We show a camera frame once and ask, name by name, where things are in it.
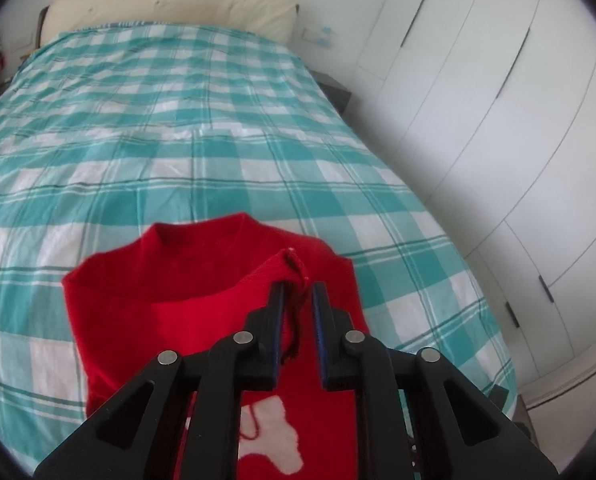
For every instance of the dark nightstand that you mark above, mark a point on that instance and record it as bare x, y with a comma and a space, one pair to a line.
335, 90

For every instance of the white wardrobe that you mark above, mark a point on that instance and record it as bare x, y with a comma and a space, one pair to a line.
478, 110

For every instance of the white wall socket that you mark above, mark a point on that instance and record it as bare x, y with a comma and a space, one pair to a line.
318, 36

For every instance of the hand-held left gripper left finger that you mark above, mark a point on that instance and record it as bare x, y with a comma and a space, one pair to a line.
277, 325

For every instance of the teal plaid bedspread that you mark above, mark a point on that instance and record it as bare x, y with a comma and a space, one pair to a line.
228, 160

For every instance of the red sweater with white dog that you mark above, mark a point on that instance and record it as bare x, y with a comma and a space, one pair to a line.
178, 285

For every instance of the cream padded headboard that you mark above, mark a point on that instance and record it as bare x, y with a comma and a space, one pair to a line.
178, 2

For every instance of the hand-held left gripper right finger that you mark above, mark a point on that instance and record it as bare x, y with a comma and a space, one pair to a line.
320, 325

